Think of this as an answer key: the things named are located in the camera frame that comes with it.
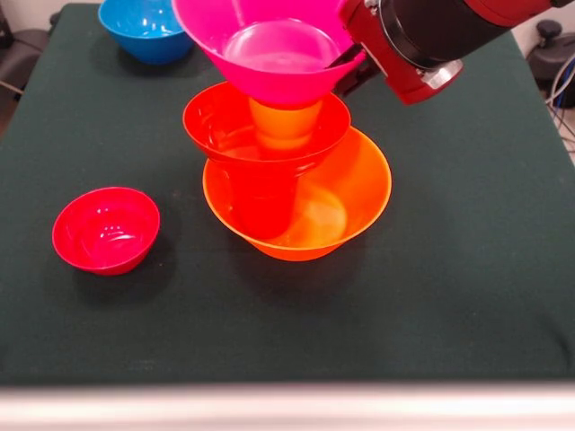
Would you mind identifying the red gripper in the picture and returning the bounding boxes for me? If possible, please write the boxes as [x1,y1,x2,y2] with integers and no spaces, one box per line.
[325,0,464,106]

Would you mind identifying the orange plastic cup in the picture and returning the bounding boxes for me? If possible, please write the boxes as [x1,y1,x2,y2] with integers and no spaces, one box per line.
[248,96,324,153]

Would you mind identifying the large pink bowl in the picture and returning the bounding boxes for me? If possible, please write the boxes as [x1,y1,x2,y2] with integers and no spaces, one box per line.
[171,0,367,110]

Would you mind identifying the red-orange plastic bowl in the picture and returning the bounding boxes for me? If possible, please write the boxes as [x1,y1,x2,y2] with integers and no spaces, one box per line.
[182,81,352,180]

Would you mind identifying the red-orange plastic cup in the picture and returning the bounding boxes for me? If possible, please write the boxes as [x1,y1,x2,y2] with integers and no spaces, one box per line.
[229,172,298,241]

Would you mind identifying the large orange bowl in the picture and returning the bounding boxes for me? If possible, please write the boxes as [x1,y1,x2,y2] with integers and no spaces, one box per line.
[202,127,394,263]

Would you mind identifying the large blue bowl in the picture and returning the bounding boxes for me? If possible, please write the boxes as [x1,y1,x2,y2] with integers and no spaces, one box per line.
[97,0,195,66]

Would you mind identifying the dark green tablecloth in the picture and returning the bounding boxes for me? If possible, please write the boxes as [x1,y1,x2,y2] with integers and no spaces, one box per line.
[0,3,575,387]

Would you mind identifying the small crimson bowl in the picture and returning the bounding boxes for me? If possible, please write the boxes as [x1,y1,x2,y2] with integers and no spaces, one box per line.
[51,187,162,277]

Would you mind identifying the tangle of cables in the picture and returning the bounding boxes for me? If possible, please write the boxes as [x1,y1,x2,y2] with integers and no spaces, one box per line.
[545,53,575,152]

